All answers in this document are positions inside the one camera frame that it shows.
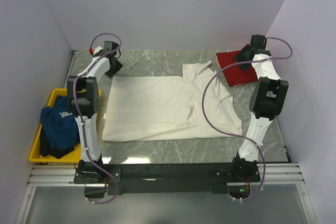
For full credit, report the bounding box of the black base bar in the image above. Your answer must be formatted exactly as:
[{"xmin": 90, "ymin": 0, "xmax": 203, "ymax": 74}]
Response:
[{"xmin": 73, "ymin": 163, "xmax": 261, "ymax": 198}]

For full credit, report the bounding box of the black garment in bin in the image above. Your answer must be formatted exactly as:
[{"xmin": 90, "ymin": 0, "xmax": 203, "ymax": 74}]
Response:
[{"xmin": 39, "ymin": 127, "xmax": 75, "ymax": 159}]

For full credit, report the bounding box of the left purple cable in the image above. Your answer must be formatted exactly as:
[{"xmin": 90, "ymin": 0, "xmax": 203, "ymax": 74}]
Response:
[{"xmin": 73, "ymin": 33, "xmax": 123, "ymax": 205}]

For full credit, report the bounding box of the purple cable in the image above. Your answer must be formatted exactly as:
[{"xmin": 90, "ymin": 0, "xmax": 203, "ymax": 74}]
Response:
[
  {"xmin": 202, "ymin": 37, "xmax": 293, "ymax": 203},
  {"xmin": 73, "ymin": 33, "xmax": 123, "ymax": 205}
]

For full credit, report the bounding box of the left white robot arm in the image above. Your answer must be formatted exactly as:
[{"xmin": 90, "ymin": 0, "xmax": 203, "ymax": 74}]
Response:
[{"xmin": 67, "ymin": 41, "xmax": 123, "ymax": 163}]

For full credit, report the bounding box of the blue t shirt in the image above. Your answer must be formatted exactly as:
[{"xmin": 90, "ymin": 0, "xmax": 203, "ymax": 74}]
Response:
[{"xmin": 40, "ymin": 95, "xmax": 80, "ymax": 151}]

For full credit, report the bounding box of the yellow plastic bin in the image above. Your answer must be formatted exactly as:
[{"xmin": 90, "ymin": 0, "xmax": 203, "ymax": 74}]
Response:
[{"xmin": 28, "ymin": 88, "xmax": 102, "ymax": 163}]

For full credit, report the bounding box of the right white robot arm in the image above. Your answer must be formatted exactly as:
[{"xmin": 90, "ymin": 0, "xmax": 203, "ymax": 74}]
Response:
[{"xmin": 231, "ymin": 35, "xmax": 289, "ymax": 180}]

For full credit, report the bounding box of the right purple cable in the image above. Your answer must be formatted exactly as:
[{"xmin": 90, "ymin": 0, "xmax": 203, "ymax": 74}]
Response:
[{"xmin": 202, "ymin": 37, "xmax": 293, "ymax": 203}]

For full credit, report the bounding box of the white t shirt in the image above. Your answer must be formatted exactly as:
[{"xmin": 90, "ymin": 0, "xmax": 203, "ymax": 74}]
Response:
[{"xmin": 102, "ymin": 61, "xmax": 242, "ymax": 142}]

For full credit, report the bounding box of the folded red t shirt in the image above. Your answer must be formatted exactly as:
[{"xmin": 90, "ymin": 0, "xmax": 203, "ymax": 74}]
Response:
[{"xmin": 216, "ymin": 50, "xmax": 258, "ymax": 87}]

